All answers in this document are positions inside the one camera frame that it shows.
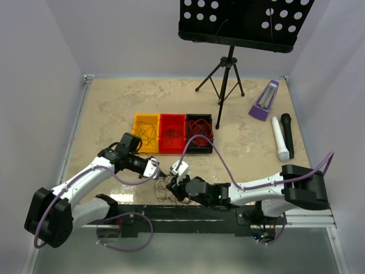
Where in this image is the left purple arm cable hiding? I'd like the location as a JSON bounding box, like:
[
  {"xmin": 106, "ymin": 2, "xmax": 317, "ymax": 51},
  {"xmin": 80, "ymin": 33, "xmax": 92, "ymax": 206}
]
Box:
[{"xmin": 33, "ymin": 161, "xmax": 160, "ymax": 249}]

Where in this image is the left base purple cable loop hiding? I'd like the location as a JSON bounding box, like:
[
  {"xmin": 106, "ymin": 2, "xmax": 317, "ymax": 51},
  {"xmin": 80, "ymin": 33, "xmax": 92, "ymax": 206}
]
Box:
[{"xmin": 95, "ymin": 211, "xmax": 154, "ymax": 252}]

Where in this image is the purple metronome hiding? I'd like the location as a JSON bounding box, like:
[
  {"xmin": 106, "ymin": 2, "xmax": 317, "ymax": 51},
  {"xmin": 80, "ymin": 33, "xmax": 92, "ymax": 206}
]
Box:
[{"xmin": 249, "ymin": 80, "xmax": 279, "ymax": 122}]

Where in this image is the red plastic bin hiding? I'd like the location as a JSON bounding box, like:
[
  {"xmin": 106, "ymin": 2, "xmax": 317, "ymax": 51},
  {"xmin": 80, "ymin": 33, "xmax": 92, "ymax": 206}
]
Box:
[{"xmin": 159, "ymin": 114, "xmax": 186, "ymax": 154}]

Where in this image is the black music stand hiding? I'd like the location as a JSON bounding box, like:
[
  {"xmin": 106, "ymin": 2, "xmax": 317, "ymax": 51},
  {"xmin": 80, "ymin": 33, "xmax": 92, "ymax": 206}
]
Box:
[{"xmin": 177, "ymin": 0, "xmax": 315, "ymax": 130}]

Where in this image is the small brown cable clump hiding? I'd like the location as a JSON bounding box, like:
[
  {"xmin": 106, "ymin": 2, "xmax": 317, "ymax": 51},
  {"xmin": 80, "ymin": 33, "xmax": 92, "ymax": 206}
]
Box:
[{"xmin": 165, "ymin": 128, "xmax": 183, "ymax": 147}]

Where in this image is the orange plastic bin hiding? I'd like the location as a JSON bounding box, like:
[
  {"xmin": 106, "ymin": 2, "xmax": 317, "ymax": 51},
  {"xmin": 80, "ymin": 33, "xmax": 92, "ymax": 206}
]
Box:
[{"xmin": 132, "ymin": 114, "xmax": 160, "ymax": 154}]

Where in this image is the red brown cable bundle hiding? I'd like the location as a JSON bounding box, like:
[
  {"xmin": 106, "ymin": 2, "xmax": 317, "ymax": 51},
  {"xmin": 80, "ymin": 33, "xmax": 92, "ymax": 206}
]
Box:
[{"xmin": 153, "ymin": 174, "xmax": 186, "ymax": 205}]

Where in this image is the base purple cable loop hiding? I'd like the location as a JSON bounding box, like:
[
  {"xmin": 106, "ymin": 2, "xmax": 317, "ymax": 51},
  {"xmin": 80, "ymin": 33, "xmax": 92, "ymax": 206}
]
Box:
[
  {"xmin": 256, "ymin": 213, "xmax": 287, "ymax": 245},
  {"xmin": 95, "ymin": 211, "xmax": 154, "ymax": 252}
]

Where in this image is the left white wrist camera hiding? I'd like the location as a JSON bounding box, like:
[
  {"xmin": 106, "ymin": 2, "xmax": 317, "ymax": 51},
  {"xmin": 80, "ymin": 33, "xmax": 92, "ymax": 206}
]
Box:
[{"xmin": 143, "ymin": 158, "xmax": 160, "ymax": 180}]

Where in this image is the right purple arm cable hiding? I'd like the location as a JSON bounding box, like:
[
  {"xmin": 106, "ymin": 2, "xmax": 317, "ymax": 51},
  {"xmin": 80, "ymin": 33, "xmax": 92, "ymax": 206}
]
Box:
[{"xmin": 178, "ymin": 134, "xmax": 335, "ymax": 191}]

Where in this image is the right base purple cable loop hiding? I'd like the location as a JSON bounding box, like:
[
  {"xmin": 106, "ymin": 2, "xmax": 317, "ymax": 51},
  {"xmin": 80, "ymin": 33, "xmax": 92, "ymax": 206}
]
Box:
[{"xmin": 256, "ymin": 213, "xmax": 287, "ymax": 245}]

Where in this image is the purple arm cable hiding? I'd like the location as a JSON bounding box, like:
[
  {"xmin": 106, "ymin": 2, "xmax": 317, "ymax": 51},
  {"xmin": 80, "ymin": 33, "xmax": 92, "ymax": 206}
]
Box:
[
  {"xmin": 178, "ymin": 134, "xmax": 335, "ymax": 191},
  {"xmin": 33, "ymin": 161, "xmax": 160, "ymax": 249}
]

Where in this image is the black plastic bin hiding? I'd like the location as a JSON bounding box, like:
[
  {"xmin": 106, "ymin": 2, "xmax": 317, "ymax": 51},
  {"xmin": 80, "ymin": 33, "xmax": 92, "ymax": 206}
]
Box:
[{"xmin": 186, "ymin": 114, "xmax": 214, "ymax": 154}]

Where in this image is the black white-striped cable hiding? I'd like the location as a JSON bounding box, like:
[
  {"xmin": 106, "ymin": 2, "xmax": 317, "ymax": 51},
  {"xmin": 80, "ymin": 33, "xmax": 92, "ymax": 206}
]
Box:
[{"xmin": 132, "ymin": 119, "xmax": 157, "ymax": 149}]

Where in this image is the white microphone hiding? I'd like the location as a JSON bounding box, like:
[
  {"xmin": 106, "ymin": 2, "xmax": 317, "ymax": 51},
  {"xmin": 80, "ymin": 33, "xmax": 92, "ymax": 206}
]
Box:
[{"xmin": 271, "ymin": 116, "xmax": 290, "ymax": 162}]

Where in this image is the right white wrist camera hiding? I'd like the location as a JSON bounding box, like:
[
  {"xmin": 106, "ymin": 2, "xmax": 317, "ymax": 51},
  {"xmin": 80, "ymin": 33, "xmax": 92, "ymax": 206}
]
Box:
[{"xmin": 170, "ymin": 160, "xmax": 189, "ymax": 185}]

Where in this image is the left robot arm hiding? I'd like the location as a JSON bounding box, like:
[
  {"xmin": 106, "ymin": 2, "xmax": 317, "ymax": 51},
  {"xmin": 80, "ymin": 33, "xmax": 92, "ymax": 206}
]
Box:
[{"xmin": 24, "ymin": 133, "xmax": 159, "ymax": 248}]

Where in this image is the aluminium frame rail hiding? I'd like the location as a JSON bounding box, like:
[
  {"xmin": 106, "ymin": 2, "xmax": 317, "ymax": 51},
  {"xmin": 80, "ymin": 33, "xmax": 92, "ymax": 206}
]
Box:
[{"xmin": 35, "ymin": 203, "xmax": 338, "ymax": 229}]

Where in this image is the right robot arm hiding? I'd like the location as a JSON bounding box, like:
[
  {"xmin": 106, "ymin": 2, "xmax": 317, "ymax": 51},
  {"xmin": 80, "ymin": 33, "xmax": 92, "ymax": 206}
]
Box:
[{"xmin": 167, "ymin": 163, "xmax": 330, "ymax": 224}]

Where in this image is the black microphone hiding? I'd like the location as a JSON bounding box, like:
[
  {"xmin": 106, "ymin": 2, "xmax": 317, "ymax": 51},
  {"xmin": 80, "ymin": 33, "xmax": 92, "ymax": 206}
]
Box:
[{"xmin": 281, "ymin": 113, "xmax": 294, "ymax": 159}]

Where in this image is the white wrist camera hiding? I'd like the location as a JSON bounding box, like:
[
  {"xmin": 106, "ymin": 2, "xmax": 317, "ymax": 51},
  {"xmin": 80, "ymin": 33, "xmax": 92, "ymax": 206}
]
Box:
[
  {"xmin": 143, "ymin": 158, "xmax": 160, "ymax": 180},
  {"xmin": 170, "ymin": 160, "xmax": 189, "ymax": 185}
]

